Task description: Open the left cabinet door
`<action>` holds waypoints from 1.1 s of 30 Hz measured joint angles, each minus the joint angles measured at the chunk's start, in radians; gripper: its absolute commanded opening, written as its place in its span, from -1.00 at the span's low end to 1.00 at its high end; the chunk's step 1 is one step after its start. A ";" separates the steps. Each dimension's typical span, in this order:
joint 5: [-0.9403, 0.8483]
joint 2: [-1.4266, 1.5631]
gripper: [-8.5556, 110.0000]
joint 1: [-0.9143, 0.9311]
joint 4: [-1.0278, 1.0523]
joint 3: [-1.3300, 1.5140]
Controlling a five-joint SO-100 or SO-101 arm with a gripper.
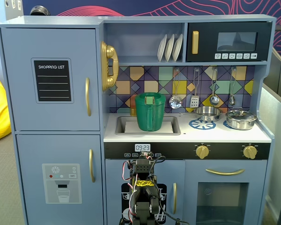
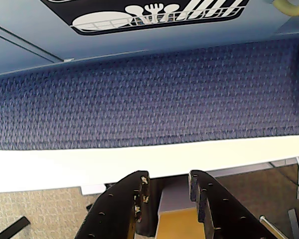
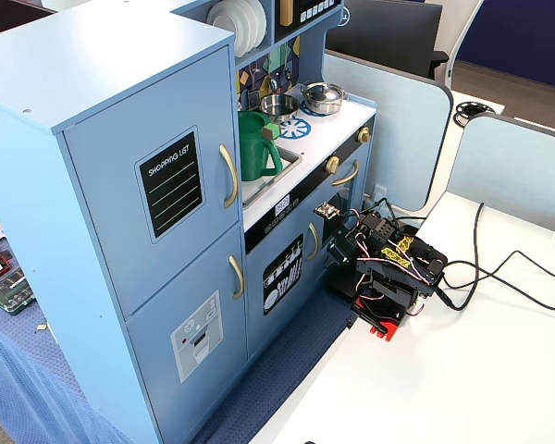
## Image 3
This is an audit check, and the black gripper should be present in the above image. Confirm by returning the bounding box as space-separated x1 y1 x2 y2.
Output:
326 211 399 300

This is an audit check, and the long gold door handle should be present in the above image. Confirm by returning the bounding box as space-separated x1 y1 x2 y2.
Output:
218 142 240 209

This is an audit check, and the blue door with shopping list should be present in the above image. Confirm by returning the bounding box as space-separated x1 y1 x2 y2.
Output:
62 43 242 321

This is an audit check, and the blue oven door with window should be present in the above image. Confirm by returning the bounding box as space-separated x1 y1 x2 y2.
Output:
321 146 372 297

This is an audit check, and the blue dishwasher door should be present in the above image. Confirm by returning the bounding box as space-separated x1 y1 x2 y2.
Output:
244 198 326 362

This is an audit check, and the blue door with ice dispenser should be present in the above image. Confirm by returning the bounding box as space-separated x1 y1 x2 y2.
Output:
124 223 250 444

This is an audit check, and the red table clamp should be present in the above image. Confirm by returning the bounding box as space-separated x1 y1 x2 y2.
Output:
351 295 408 344

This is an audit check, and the metal toy sink basin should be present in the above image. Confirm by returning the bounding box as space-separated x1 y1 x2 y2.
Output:
241 146 303 209

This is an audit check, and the light blue desk divider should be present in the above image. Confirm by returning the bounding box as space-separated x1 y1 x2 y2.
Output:
323 49 454 214
437 112 555 246

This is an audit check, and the green plastic pitcher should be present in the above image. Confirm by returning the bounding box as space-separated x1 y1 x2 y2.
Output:
238 110 284 182

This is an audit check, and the steel pot with lid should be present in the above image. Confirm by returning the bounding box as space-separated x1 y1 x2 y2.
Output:
300 81 349 116

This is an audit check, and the steel pot without lid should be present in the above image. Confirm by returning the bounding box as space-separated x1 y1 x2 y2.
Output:
258 94 301 124

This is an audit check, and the steel hanging ladle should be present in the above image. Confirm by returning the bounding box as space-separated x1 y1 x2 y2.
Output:
266 45 281 93

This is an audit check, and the steel hanging utensil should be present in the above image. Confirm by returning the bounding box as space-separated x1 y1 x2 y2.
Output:
281 43 294 84

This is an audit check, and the black monitor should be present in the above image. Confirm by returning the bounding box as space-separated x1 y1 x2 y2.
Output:
326 0 450 80

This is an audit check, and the white toy plate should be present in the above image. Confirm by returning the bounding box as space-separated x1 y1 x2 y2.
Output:
206 1 247 37
230 0 263 52
234 0 268 59

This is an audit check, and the black toy microwave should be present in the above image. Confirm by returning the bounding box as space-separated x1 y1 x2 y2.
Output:
275 0 343 43

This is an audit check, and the clear box with circuit board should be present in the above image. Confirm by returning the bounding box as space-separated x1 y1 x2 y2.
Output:
0 270 36 318

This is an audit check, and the navy blue mesh cloth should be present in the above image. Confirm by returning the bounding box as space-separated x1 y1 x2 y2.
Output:
0 184 358 444

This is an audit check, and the dark wooden desk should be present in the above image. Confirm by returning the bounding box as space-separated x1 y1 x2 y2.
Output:
0 0 57 36

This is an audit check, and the gold dishwasher door handle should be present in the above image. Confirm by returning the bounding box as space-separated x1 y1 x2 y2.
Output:
306 223 320 261

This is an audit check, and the thin black cable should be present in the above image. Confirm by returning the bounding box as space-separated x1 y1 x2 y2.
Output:
361 197 429 228

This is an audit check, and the gold oven door handle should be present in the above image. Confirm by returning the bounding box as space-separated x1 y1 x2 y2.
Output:
331 159 360 187

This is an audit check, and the short gold door handle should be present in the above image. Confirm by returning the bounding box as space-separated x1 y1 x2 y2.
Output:
228 254 245 301

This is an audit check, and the black cable reel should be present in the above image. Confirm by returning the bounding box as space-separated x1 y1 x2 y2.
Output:
452 102 491 127

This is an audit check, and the white curved frame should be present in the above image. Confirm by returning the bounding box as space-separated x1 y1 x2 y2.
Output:
446 0 486 90

